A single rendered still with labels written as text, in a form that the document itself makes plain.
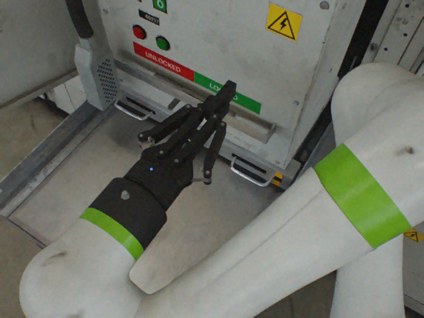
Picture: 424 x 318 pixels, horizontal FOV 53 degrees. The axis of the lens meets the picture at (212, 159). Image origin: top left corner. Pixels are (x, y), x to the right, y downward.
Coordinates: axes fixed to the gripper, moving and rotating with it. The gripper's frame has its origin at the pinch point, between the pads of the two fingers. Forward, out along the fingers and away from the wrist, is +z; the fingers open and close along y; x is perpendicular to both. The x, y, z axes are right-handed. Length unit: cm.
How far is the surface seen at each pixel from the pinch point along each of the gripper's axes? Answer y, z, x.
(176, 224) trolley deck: -4.8, -8.3, -38.5
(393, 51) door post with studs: 18.9, 39.9, -10.7
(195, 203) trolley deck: -4.1, -1.2, -38.5
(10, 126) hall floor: -131, 19, -123
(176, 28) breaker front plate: -18.1, 13.4, -3.8
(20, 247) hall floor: -79, -25, -123
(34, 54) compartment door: -60, 8, -28
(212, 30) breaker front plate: -9.9, 13.4, -0.3
